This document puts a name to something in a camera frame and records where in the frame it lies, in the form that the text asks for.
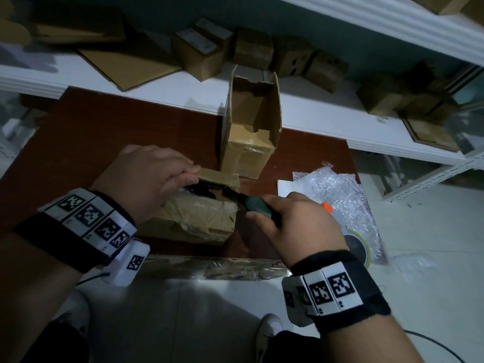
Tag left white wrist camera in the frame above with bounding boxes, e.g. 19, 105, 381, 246
100, 239, 151, 288

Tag orange tape dispenser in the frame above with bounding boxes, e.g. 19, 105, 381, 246
319, 201, 373, 269

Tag left black marker wristband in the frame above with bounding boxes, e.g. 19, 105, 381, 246
13, 188, 138, 275

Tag person's right hand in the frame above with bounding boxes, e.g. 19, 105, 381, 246
246, 192, 348, 270

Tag large flat cardboard box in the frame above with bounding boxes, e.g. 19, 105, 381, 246
0, 0, 33, 46

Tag flat cardboard sheet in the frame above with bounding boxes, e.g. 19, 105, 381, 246
77, 43, 183, 92

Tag white metal shelf unit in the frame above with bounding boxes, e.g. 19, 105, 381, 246
0, 0, 484, 203

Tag green utility knife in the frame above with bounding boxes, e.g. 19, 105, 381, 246
223, 187, 282, 227

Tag taped cardboard box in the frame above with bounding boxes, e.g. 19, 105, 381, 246
134, 168, 241, 246

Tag person's left hand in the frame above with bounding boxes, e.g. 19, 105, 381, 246
89, 144, 201, 225

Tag big open-flap cardboard box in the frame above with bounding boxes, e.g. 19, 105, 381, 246
406, 0, 475, 16

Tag clear bubble wrap sheet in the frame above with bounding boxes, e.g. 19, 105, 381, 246
293, 162, 388, 265

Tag medium cardboard box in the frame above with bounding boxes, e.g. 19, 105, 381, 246
357, 77, 405, 117

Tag right black marker wristband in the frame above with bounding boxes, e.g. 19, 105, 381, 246
281, 249, 392, 335

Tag person's right shoe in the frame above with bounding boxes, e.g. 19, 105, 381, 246
256, 313, 284, 363

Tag black marker wristband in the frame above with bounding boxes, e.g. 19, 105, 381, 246
281, 249, 392, 335
13, 188, 138, 275

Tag person's left shoe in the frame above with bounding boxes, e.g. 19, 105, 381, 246
56, 290, 91, 337

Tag white paper sheet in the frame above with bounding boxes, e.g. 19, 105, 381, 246
277, 179, 303, 199

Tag small white-labelled cardboard box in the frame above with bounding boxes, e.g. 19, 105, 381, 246
195, 17, 234, 46
172, 28, 226, 82

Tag folded flat cardboard box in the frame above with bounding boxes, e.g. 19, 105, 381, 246
32, 11, 128, 44

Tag flat cardboard stack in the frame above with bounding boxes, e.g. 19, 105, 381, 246
400, 113, 461, 152

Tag person's left forearm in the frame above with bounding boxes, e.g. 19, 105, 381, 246
0, 232, 82, 363

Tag small cardboard box dark holes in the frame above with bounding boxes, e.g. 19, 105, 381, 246
273, 45, 315, 78

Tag person's shoe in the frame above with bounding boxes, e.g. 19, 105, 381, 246
56, 290, 91, 337
256, 313, 284, 363

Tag person's right forearm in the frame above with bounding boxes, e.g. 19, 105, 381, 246
319, 313, 430, 363

